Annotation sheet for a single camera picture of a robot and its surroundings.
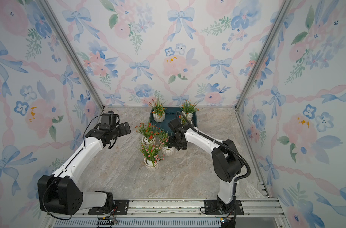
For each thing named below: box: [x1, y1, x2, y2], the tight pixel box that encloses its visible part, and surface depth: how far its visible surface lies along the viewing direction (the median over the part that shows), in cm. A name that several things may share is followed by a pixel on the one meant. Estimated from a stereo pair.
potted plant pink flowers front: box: [140, 144, 165, 172], surface depth 80 cm
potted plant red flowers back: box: [134, 123, 161, 146], surface depth 92 cm
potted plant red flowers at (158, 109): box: [148, 96, 168, 123], surface depth 105 cm
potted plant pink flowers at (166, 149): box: [158, 131, 176, 157], surface depth 89 cm
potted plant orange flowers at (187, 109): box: [180, 98, 203, 125], surface depth 105 cm
